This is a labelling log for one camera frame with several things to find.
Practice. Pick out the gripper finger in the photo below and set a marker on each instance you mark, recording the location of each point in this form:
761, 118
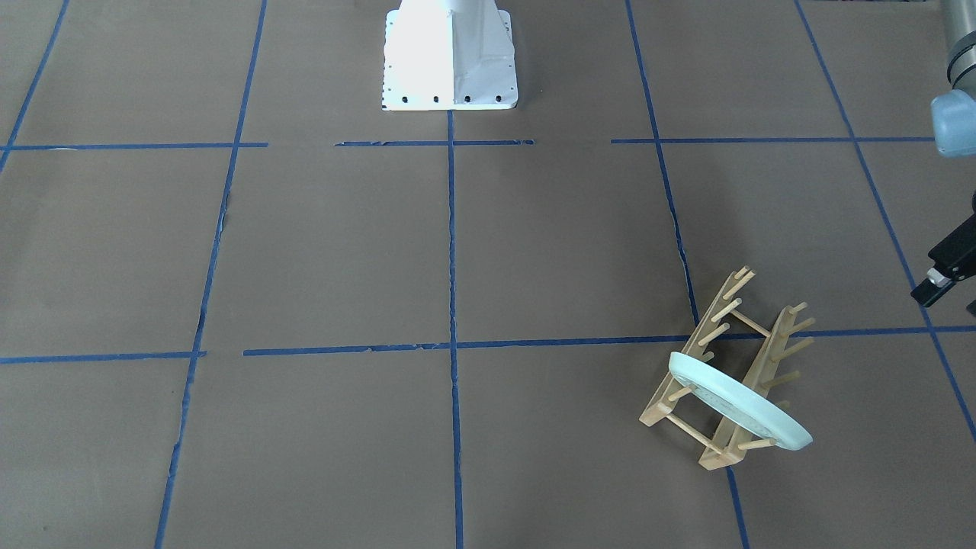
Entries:
935, 285

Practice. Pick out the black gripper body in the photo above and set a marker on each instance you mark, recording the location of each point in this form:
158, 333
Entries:
958, 258

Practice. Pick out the light green plate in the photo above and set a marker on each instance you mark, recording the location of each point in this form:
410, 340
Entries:
734, 401

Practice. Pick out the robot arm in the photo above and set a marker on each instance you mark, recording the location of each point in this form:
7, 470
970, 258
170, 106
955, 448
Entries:
953, 123

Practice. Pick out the wooden dish rack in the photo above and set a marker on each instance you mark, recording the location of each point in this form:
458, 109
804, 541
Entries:
730, 443

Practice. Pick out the white pedestal column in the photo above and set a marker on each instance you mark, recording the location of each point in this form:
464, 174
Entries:
449, 56

